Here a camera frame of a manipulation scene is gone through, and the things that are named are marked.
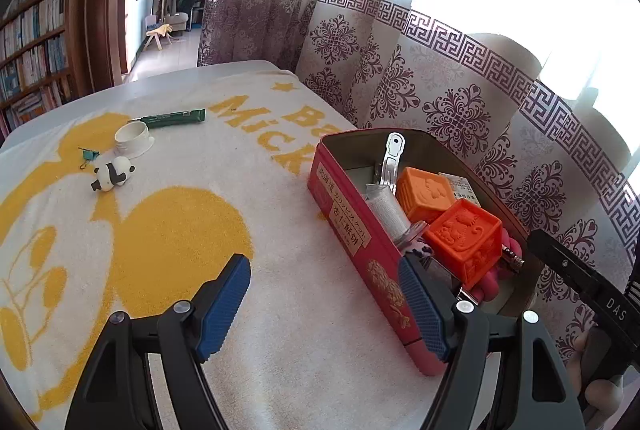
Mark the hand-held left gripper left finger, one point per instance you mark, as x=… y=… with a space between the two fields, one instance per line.
x=225 y=305

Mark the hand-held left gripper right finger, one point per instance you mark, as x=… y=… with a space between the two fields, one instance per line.
x=422 y=305

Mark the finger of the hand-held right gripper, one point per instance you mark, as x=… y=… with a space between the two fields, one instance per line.
x=552 y=255

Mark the large pink knot toy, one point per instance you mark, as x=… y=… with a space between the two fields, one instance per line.
x=487 y=287

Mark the orange-red embossed toy block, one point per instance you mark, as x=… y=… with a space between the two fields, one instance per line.
x=465 y=240

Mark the white plastic jar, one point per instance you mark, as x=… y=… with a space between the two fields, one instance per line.
x=387 y=215

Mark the red tin container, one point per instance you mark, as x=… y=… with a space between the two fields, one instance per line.
x=350 y=230

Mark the light orange embossed toy block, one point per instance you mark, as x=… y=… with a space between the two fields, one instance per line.
x=425 y=195

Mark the white and green medicine box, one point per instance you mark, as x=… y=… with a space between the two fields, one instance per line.
x=462 y=187

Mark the large metal spring clip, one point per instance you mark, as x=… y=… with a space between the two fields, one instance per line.
x=392 y=160

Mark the person's right hand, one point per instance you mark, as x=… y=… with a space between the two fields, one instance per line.
x=602 y=395

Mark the yellow and white printed towel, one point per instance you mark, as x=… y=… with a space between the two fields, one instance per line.
x=175 y=235

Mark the small panda figurine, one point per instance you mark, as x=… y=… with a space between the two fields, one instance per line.
x=112 y=172

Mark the white jar lid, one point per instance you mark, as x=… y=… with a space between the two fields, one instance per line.
x=131 y=137

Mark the green tube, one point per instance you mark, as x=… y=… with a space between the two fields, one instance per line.
x=175 y=118

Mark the purple patterned curtain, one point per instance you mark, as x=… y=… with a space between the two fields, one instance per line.
x=450 y=85

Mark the small green binder clip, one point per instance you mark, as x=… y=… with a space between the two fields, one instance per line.
x=91 y=155

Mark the small wooden stool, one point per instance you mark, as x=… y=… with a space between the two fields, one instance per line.
x=159 y=32

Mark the grey upholstered chair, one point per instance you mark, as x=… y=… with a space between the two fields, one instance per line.
x=178 y=21

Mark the wooden bookshelf with books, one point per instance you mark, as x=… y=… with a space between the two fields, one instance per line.
x=35 y=35

